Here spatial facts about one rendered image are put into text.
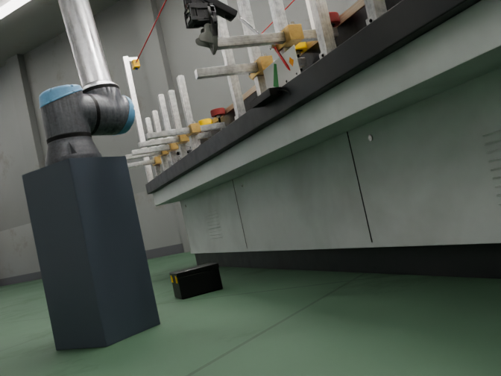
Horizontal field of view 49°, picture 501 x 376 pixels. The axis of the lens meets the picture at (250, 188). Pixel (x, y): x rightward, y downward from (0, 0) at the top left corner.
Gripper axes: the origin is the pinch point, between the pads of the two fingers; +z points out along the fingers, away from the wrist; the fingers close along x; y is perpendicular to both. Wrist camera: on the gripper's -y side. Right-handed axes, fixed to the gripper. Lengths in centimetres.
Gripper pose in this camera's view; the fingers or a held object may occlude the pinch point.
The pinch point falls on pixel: (215, 50)
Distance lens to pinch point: 175.2
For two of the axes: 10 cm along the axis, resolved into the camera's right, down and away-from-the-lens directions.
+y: -9.2, 1.4, -3.6
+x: 3.5, -1.2, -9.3
